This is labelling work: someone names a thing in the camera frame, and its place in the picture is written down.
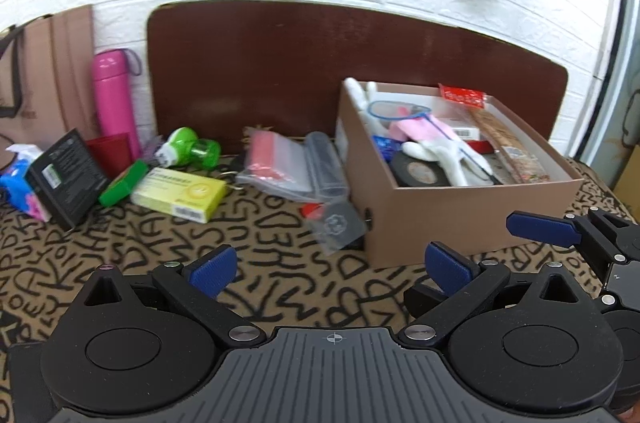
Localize clear plastic case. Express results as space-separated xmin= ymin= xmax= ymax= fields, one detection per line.
xmin=303 ymin=131 xmax=349 ymax=204

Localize brown paper bag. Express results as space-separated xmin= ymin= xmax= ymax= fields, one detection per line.
xmin=0 ymin=5 xmax=101 ymax=148

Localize pink thermos bottle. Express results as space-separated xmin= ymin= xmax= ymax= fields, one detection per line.
xmin=91 ymin=48 xmax=145 ymax=161

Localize green white plastic bottle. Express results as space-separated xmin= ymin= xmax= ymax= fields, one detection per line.
xmin=155 ymin=127 xmax=222 ymax=171

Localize red label packet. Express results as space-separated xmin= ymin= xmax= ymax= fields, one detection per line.
xmin=438 ymin=83 xmax=487 ymax=108

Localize small grey zip bag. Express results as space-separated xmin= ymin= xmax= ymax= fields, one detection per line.
xmin=309 ymin=200 xmax=368 ymax=257

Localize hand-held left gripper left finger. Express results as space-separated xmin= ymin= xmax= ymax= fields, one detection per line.
xmin=82 ymin=244 xmax=266 ymax=351

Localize clear zip bag, red contents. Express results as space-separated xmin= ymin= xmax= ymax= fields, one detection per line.
xmin=235 ymin=128 xmax=321 ymax=198

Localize red container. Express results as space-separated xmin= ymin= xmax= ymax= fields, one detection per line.
xmin=85 ymin=132 xmax=132 ymax=178

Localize desktop with letter print cloth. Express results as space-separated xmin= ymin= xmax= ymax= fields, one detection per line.
xmin=0 ymin=153 xmax=640 ymax=423

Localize blue tissue pack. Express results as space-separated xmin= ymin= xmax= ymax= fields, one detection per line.
xmin=0 ymin=144 xmax=51 ymax=222

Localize green box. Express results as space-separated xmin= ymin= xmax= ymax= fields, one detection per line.
xmin=98 ymin=160 xmax=150 ymax=207

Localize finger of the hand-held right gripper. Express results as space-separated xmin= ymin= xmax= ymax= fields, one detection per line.
xmin=506 ymin=208 xmax=640 ymax=262

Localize red box with barcode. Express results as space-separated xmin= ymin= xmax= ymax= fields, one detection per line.
xmin=452 ymin=125 xmax=493 ymax=154

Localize black tape roll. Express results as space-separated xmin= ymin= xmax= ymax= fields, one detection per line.
xmin=389 ymin=150 xmax=453 ymax=188

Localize black cardboard box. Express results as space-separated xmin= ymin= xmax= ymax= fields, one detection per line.
xmin=25 ymin=128 xmax=111 ymax=231

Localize yellow-green medicine box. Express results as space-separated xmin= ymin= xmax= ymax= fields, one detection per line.
xmin=131 ymin=168 xmax=228 ymax=224

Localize white and pink glove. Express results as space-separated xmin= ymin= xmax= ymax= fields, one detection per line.
xmin=389 ymin=115 xmax=498 ymax=188

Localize brown cardboard carton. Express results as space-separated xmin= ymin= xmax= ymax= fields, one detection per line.
xmin=612 ymin=155 xmax=640 ymax=224

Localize long brown printed packet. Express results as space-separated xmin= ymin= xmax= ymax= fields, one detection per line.
xmin=470 ymin=108 xmax=551 ymax=184

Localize dark brown wooden board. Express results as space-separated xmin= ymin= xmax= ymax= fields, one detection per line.
xmin=146 ymin=0 xmax=569 ymax=156

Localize brown cardboard box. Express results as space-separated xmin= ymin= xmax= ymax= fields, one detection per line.
xmin=334 ymin=79 xmax=584 ymax=268

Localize small blue packet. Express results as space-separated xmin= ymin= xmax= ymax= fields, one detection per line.
xmin=372 ymin=135 xmax=403 ymax=161

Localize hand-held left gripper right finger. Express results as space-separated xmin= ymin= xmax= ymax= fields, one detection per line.
xmin=397 ymin=241 xmax=591 ymax=351

